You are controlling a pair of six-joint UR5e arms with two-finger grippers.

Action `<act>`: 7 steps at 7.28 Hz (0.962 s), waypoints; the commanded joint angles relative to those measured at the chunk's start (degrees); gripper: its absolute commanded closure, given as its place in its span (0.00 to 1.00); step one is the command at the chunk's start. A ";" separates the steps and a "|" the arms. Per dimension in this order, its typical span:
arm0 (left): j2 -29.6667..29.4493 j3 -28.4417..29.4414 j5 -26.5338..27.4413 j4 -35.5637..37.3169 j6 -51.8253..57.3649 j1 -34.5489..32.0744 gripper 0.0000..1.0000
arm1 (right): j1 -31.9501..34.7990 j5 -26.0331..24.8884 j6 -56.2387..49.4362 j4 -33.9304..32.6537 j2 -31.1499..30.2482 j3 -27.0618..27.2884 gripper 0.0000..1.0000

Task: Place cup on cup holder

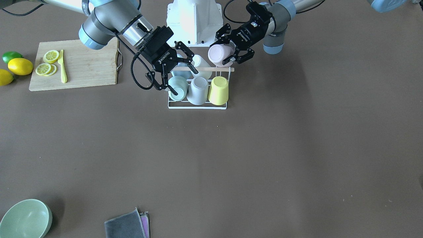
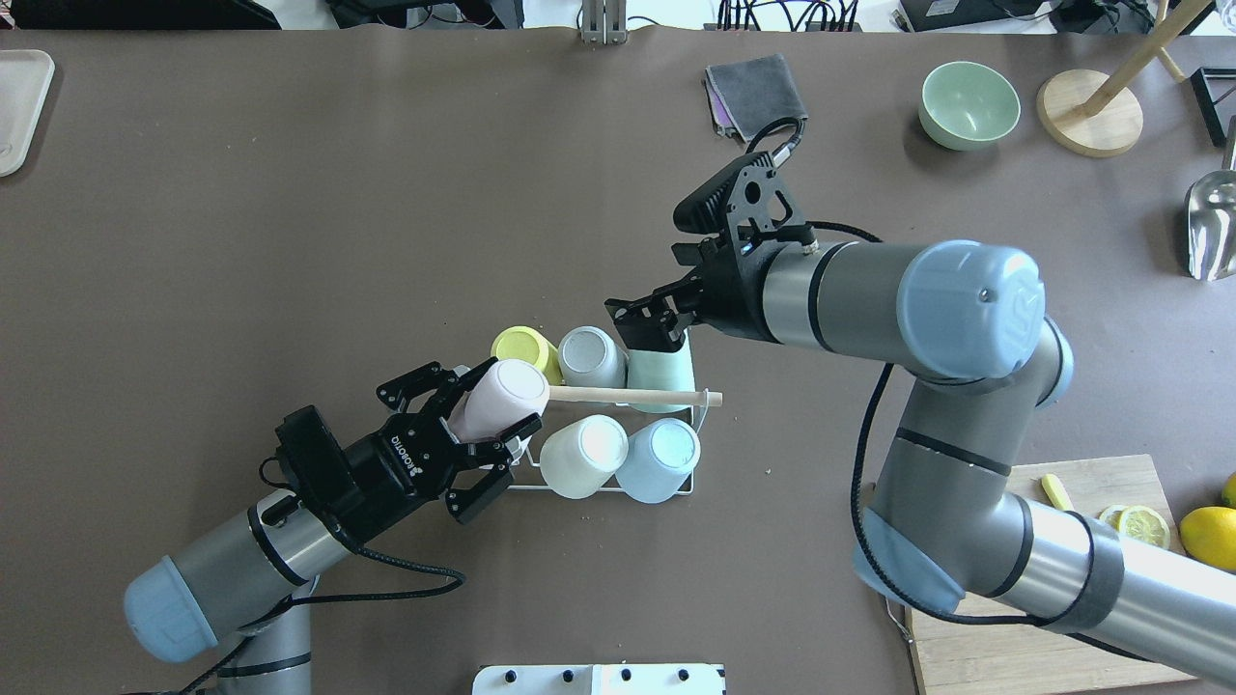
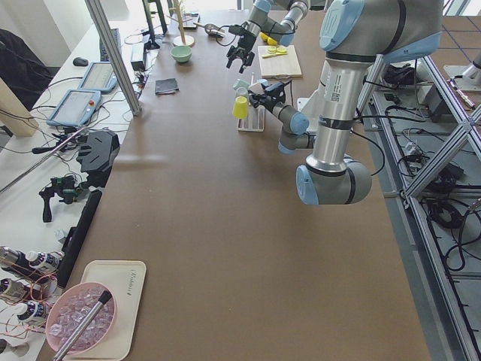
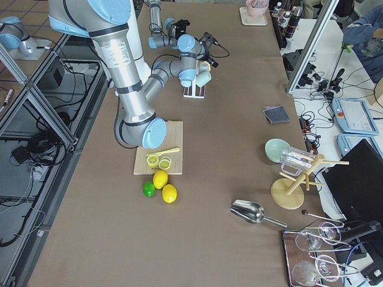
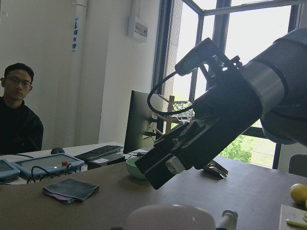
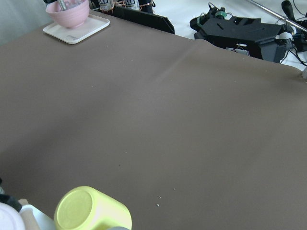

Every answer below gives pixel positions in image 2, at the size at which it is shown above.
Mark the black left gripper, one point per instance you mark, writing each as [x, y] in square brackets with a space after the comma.
[386, 465]

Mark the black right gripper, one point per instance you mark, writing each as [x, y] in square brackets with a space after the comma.
[736, 291]

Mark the green plastic cup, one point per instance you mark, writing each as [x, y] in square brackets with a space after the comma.
[662, 371]

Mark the pink plastic cup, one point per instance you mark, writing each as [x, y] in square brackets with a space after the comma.
[508, 391]

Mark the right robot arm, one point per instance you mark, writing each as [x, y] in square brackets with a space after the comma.
[943, 534]

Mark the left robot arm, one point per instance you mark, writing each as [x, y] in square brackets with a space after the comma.
[246, 588]

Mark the grey plastic cup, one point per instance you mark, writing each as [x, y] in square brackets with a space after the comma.
[588, 357]

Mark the yellow plastic cup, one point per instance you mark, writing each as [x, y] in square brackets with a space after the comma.
[529, 345]

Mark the white plastic cup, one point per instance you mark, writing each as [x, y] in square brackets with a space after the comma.
[576, 461]

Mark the light blue plastic cup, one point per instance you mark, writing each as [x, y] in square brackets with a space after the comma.
[660, 458]

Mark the purple cloth under grey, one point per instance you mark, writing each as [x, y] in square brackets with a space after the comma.
[723, 125]

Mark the grey folded cloth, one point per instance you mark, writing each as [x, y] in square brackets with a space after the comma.
[757, 92]

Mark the green bowl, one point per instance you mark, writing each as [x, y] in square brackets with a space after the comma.
[966, 107]

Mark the yellow plastic knife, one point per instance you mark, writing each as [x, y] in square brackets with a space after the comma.
[1056, 492]

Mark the wooden cutting board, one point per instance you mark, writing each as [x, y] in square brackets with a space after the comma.
[955, 659]

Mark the wooden stand with round base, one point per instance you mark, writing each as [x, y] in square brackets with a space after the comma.
[1095, 114]

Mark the lemon slice hidden behind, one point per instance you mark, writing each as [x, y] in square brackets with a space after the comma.
[1111, 515]

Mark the lemon slice upper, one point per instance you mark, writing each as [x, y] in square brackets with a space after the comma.
[1141, 523]

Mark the metal scoop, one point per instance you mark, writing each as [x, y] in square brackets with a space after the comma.
[1210, 219]

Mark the beige plastic tray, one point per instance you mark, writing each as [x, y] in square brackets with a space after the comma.
[26, 75]

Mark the whole yellow lemon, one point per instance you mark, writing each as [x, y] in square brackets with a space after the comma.
[1208, 534]

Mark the white wire cup rack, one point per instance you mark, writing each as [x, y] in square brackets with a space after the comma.
[700, 400]

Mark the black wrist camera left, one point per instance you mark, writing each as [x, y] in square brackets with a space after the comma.
[314, 464]

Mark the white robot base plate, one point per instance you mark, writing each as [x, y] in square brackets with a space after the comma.
[601, 678]

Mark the black frame object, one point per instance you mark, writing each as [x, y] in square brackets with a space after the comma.
[1213, 92]

